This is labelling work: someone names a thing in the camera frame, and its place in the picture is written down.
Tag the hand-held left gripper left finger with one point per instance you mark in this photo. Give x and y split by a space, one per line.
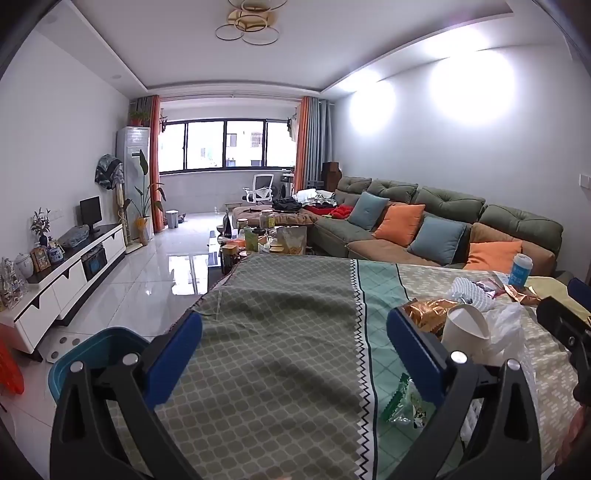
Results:
178 355

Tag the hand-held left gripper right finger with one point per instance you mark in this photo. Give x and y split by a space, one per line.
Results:
413 355

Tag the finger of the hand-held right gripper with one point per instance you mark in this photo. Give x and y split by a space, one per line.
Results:
579 290
565 323

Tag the green clear plastic wrapper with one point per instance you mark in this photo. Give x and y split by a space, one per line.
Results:
406 401

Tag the blue plastic bin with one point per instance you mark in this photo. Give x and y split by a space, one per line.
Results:
92 346

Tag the person's right hand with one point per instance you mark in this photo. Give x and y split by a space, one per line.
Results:
579 434

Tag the yellow-green cloth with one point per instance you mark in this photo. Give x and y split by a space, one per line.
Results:
549 288

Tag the brown foil wrapper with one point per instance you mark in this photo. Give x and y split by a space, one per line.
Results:
521 295

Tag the white paper cup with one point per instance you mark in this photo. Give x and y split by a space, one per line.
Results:
466 332

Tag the clear plastic bag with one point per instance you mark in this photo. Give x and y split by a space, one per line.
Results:
508 332

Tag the blue white bottle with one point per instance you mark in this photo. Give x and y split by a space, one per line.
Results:
521 270

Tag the silver snack wrapper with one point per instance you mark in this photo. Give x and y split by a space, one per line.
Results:
489 286

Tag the orange cushion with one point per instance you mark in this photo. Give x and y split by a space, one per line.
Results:
399 225
491 256

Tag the black coffee table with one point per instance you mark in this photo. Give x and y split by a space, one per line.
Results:
214 263

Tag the dark glass jar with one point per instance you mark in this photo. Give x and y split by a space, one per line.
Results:
229 259

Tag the green patterned tablecloth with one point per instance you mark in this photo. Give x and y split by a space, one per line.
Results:
286 332

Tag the white bathroom scale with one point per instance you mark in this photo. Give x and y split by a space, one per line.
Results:
64 348

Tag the blue cushion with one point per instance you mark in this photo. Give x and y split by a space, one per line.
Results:
437 240
368 210

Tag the small grey waste bin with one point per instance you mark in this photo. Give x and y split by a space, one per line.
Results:
171 219

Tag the white black tv stand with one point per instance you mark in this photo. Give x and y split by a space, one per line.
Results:
60 286

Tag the green box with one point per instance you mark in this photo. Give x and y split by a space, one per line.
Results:
251 240

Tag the tall plant in yellow pot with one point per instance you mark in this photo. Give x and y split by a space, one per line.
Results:
144 203

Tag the plastic wrapped item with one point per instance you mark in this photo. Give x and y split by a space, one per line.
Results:
74 236

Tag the blue white vase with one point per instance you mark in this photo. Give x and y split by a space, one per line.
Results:
56 254

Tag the red cloth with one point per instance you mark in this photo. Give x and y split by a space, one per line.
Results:
342 212

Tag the green brown sofa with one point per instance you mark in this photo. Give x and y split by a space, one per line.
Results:
443 198

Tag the clear snack bag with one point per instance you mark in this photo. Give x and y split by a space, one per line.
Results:
292 240

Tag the red plastic bag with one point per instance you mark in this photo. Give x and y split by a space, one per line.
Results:
10 364

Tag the black monitor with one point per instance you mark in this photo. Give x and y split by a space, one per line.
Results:
90 211

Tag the white lidded jar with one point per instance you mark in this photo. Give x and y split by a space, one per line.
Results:
24 265

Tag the brown ottoman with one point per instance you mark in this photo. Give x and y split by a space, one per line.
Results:
295 218

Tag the black bag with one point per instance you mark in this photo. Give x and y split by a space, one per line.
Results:
286 204

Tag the flower vase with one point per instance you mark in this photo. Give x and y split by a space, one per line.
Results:
40 226

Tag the white office chair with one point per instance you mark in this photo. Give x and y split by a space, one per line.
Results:
259 184

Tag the orange curtain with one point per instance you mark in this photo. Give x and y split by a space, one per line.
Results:
303 143
155 161

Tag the blue-grey cloth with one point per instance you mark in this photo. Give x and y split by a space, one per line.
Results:
109 170

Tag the dark wooden cabinet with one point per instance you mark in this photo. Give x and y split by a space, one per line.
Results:
331 174

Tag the large window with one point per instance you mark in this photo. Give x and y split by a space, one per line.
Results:
207 145

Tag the white standing air conditioner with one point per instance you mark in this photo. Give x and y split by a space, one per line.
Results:
129 143

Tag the grey curtain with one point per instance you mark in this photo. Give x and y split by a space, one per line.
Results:
322 138

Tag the small potted plant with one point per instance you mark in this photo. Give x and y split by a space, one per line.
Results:
139 119

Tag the wall switch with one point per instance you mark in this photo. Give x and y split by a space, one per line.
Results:
585 181

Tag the wooden picture frame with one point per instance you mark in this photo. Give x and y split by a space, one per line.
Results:
40 259

